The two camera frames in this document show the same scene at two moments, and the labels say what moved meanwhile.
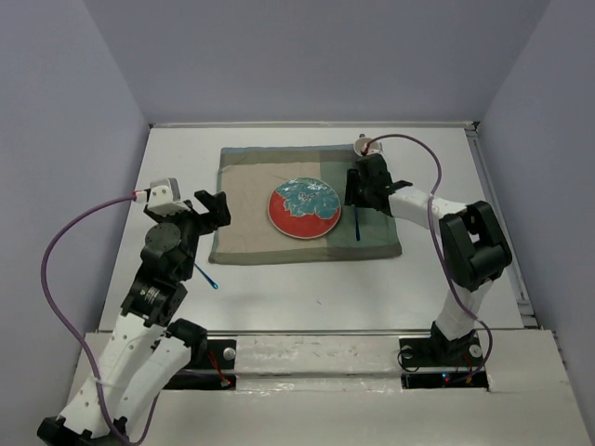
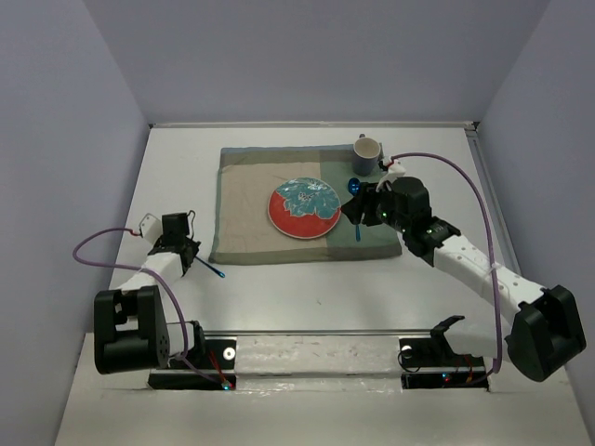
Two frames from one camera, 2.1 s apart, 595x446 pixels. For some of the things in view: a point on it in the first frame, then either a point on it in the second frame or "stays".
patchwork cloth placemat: x=243 y=231 stays
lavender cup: x=374 y=146 stays
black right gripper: x=351 y=195 → x=364 y=203
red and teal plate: x=304 y=207 stays
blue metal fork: x=206 y=277 → x=220 y=274
